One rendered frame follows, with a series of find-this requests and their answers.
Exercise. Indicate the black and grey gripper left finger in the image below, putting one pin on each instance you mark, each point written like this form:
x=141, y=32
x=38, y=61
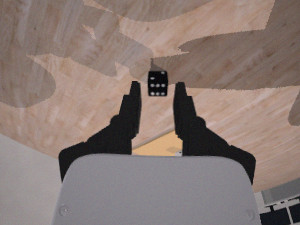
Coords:
x=116, y=137

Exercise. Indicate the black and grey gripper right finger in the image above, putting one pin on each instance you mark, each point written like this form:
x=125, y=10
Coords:
x=198, y=140

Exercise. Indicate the white die with black pips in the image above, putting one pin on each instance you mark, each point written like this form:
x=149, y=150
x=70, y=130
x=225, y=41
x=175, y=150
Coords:
x=178, y=153

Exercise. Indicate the tan flat mat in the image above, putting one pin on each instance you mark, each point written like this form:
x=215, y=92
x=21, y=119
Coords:
x=165, y=145

